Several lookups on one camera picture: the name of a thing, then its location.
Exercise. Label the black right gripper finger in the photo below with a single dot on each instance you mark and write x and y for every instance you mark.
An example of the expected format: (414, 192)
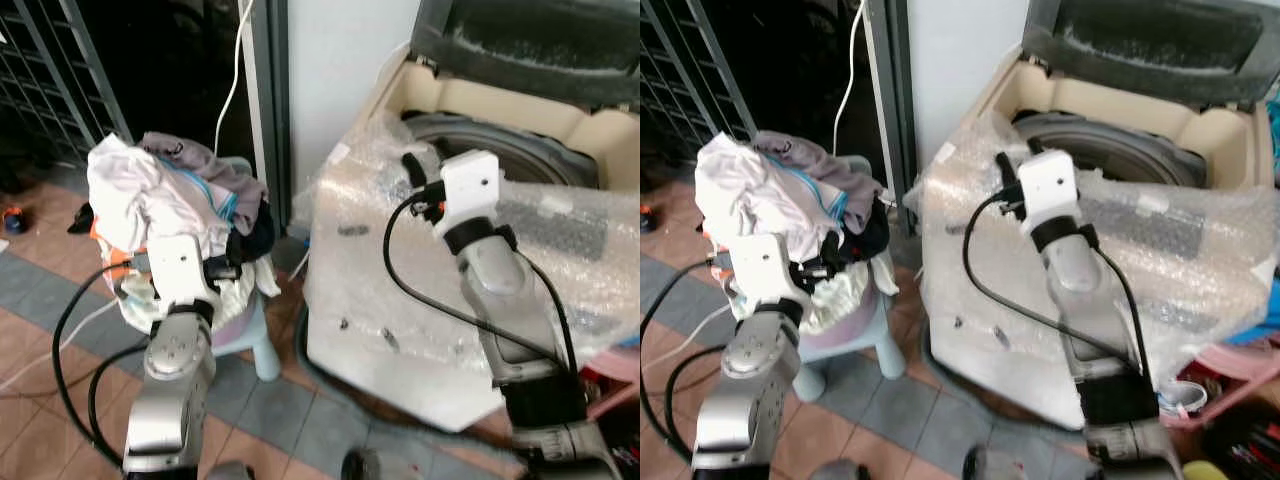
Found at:
(411, 168)
(1003, 166)

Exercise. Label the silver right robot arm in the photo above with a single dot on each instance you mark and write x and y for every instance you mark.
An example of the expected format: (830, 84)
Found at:
(500, 290)
(1085, 300)

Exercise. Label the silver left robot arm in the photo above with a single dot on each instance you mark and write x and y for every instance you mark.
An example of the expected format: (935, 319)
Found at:
(740, 392)
(170, 385)

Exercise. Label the beige top-load washing machine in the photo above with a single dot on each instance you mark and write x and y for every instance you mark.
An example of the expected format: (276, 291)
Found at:
(440, 398)
(1040, 396)

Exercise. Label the dark navy garment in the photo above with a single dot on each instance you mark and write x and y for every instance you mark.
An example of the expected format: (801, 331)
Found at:
(258, 235)
(870, 232)

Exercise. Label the white garment with blue trim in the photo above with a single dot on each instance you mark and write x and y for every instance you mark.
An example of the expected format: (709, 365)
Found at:
(830, 208)
(216, 205)

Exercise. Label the light blue plastic stool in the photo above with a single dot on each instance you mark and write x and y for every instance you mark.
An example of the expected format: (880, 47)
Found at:
(263, 345)
(882, 340)

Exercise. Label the clear bubble wrap sheet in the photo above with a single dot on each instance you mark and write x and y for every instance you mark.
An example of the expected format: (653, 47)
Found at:
(360, 265)
(940, 295)

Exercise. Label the grey washer drum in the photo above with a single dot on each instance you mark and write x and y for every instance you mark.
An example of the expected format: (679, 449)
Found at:
(1130, 150)
(520, 150)

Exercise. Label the grey garment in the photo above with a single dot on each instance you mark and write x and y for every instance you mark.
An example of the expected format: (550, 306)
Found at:
(215, 165)
(820, 160)

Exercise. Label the small black floor object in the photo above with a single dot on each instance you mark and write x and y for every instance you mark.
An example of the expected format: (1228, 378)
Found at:
(82, 220)

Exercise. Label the small blue orange object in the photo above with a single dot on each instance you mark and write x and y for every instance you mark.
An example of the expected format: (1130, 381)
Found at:
(646, 216)
(13, 220)

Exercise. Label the dark grey washer lid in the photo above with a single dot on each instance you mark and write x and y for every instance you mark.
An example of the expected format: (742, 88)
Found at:
(540, 40)
(1150, 40)

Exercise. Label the robot left leg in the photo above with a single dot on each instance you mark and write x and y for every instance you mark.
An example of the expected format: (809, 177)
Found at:
(228, 472)
(838, 470)

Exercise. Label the robot leg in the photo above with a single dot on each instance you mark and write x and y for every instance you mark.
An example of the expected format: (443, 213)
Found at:
(838, 470)
(228, 472)
(368, 466)

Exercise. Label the dark metal gate grille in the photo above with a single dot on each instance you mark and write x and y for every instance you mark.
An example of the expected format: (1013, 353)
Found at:
(722, 70)
(92, 70)

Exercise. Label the pink plastic basket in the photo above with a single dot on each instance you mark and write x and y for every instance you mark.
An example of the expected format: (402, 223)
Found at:
(1250, 370)
(615, 385)

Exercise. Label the robot right leg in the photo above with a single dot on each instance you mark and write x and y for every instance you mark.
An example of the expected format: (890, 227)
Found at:
(368, 466)

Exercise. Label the black storage crate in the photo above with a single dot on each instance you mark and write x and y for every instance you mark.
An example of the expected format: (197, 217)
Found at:
(622, 442)
(1240, 440)

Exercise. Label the teal cloth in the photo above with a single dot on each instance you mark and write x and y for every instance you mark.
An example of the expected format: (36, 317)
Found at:
(1275, 140)

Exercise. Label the yellow object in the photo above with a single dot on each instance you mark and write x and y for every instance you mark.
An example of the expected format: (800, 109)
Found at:
(1205, 472)

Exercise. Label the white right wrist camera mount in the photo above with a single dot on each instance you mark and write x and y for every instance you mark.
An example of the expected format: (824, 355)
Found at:
(1048, 185)
(470, 185)

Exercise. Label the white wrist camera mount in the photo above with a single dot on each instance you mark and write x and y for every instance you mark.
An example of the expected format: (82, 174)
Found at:
(1048, 185)
(470, 185)
(760, 270)
(180, 270)

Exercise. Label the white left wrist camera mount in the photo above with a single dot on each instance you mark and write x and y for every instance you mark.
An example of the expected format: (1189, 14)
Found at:
(760, 270)
(180, 270)

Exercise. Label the dark grey door frame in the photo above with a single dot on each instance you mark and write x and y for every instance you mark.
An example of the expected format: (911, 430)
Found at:
(268, 100)
(890, 100)

